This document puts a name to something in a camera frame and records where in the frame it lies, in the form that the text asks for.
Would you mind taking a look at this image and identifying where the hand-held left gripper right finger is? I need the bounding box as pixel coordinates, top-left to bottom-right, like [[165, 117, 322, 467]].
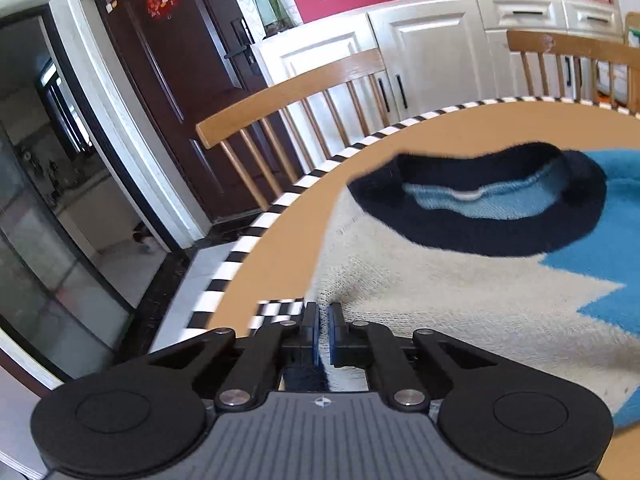
[[327, 301, 502, 412]]

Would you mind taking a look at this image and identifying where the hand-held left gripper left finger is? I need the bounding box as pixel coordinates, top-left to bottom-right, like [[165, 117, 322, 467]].
[[145, 301, 321, 411]]

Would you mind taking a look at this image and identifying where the beige blue navy knit sweater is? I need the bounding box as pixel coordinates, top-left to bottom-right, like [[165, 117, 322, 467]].
[[282, 142, 640, 431]]

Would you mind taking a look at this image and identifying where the round wooden table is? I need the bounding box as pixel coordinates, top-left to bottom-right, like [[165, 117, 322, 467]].
[[150, 95, 640, 480]]

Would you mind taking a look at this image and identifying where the small grey white object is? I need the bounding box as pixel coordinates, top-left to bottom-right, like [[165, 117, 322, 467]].
[[132, 222, 157, 254]]

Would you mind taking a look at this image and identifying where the dark brown wooden door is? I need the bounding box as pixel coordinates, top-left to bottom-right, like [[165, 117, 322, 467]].
[[92, 0, 307, 226]]

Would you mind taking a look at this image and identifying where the glass sliding door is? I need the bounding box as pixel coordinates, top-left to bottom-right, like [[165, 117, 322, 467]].
[[0, 15, 191, 381]]

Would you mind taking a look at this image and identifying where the white sideboard cabinet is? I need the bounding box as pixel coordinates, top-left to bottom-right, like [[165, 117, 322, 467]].
[[250, 0, 640, 127]]

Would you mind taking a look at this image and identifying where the red door ornament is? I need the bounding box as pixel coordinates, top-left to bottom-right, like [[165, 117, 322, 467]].
[[145, 0, 180, 21]]

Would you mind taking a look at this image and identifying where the wooden spindle-back chair with sticker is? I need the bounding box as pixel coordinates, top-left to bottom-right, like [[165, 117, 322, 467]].
[[506, 30, 640, 111]]

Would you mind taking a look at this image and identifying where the black door handle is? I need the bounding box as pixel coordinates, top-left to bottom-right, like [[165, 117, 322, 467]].
[[222, 17, 259, 69]]

